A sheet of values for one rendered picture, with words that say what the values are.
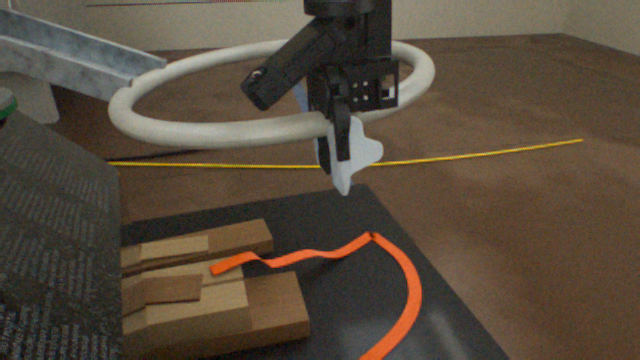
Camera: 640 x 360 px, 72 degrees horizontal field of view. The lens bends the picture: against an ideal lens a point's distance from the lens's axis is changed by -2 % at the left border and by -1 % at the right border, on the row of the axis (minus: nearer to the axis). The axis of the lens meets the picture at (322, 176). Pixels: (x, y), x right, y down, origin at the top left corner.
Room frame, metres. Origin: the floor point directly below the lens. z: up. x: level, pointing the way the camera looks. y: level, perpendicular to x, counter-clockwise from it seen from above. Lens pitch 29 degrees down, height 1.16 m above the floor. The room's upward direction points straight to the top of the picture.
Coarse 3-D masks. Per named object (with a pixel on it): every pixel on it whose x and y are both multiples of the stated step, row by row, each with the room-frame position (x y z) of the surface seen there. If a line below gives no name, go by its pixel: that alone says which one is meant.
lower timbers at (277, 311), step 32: (256, 224) 1.53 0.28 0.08; (192, 256) 1.32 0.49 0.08; (224, 256) 1.35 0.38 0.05; (256, 288) 1.13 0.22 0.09; (288, 288) 1.13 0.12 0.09; (256, 320) 0.99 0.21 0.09; (288, 320) 0.99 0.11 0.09; (160, 352) 0.88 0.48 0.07; (192, 352) 0.90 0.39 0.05; (224, 352) 0.93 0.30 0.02
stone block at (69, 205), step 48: (0, 144) 0.72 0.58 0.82; (48, 144) 0.83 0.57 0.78; (0, 192) 0.60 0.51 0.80; (48, 192) 0.67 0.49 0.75; (96, 192) 0.77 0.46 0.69; (0, 240) 0.50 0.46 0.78; (48, 240) 0.56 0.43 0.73; (96, 240) 0.62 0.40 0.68; (0, 288) 0.42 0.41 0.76; (48, 288) 0.46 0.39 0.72; (96, 288) 0.51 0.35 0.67; (0, 336) 0.36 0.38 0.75; (48, 336) 0.39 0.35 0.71; (96, 336) 0.43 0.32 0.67; (144, 336) 0.63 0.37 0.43
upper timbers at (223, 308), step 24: (192, 264) 1.14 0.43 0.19; (240, 264) 1.14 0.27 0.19; (216, 288) 1.02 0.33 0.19; (240, 288) 1.03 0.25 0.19; (168, 312) 0.92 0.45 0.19; (192, 312) 0.93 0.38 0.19; (216, 312) 0.93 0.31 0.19; (240, 312) 0.95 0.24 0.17; (168, 336) 0.89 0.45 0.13; (192, 336) 0.91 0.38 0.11
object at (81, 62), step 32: (0, 32) 0.82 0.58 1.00; (32, 32) 0.81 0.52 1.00; (64, 32) 0.80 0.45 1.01; (0, 64) 0.70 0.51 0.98; (32, 64) 0.69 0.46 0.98; (64, 64) 0.68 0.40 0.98; (96, 64) 0.78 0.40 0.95; (128, 64) 0.78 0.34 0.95; (160, 64) 0.77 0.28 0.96; (96, 96) 0.67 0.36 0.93
